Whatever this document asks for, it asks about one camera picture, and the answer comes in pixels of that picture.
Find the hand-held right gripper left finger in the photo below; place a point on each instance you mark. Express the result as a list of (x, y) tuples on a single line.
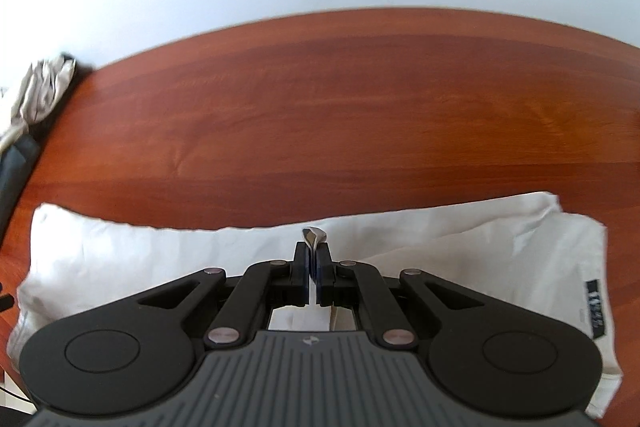
[(302, 277)]

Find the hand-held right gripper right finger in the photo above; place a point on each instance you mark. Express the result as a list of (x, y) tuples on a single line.
[(325, 279)]

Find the cream satin shirt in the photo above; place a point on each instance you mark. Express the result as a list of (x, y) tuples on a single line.
[(150, 252)]

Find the dark grey folded cloth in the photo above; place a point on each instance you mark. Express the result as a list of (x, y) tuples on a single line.
[(15, 177)]

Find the beige printed crumpled cloth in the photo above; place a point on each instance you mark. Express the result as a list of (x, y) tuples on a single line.
[(42, 92)]

